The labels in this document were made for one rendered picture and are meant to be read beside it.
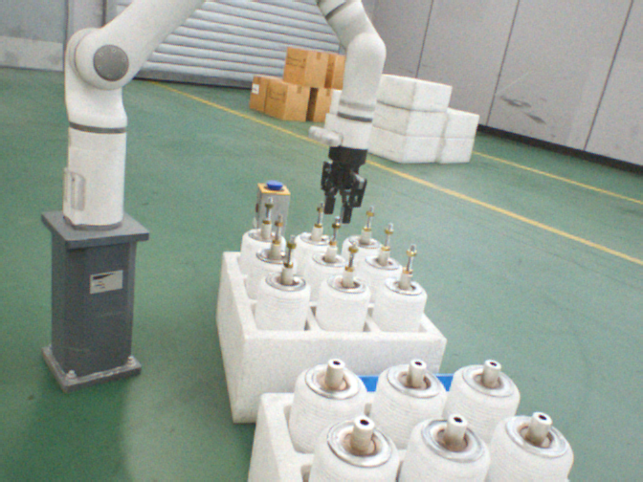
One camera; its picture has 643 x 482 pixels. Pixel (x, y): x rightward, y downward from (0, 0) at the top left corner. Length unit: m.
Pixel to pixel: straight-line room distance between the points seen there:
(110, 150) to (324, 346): 0.50
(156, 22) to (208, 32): 5.70
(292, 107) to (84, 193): 4.00
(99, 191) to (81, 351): 0.30
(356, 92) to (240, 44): 5.90
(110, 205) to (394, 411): 0.59
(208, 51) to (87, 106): 5.72
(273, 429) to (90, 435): 0.38
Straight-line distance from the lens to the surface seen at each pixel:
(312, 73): 5.00
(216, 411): 1.09
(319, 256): 1.15
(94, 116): 0.99
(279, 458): 0.74
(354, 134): 1.05
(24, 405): 1.12
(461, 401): 0.84
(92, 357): 1.13
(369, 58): 1.03
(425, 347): 1.09
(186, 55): 6.59
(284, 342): 0.98
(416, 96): 3.79
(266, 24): 7.09
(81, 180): 1.01
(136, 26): 0.97
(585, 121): 6.39
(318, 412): 0.73
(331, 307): 1.02
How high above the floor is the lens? 0.67
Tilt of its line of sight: 19 degrees down
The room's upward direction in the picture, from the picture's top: 10 degrees clockwise
